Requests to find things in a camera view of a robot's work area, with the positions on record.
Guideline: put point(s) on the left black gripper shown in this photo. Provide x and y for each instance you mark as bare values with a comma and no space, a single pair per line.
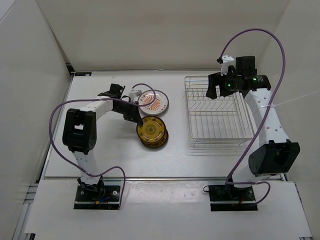
134,115

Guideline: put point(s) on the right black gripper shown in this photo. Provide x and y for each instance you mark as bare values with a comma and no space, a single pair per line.
217,79

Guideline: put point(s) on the yellow plate with black symbols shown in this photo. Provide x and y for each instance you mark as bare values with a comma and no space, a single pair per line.
163,140

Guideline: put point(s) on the white plate orange sunburst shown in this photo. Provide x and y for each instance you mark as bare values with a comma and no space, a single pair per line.
153,101

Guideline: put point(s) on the white plate with flower outline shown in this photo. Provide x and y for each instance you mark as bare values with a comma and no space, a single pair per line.
156,113

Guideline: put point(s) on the blue floral plate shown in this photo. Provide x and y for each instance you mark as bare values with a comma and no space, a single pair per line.
154,147

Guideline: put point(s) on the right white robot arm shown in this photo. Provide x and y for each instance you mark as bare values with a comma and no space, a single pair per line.
276,153

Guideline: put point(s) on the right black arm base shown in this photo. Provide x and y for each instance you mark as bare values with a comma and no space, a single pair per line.
227,198

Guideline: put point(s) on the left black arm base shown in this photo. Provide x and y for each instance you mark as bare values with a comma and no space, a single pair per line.
97,196

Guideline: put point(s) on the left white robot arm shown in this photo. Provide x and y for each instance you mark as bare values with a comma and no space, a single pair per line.
80,131

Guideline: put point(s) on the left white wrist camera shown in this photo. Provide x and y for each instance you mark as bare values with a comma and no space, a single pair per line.
134,95

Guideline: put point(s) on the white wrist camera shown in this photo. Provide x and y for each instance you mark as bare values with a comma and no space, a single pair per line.
134,95
225,61

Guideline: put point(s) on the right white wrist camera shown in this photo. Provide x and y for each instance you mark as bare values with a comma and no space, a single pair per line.
225,61

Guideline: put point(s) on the silver wire dish rack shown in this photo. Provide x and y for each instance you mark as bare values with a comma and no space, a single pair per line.
224,121

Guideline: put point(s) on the white cable tie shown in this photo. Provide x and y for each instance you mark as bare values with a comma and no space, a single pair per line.
291,100

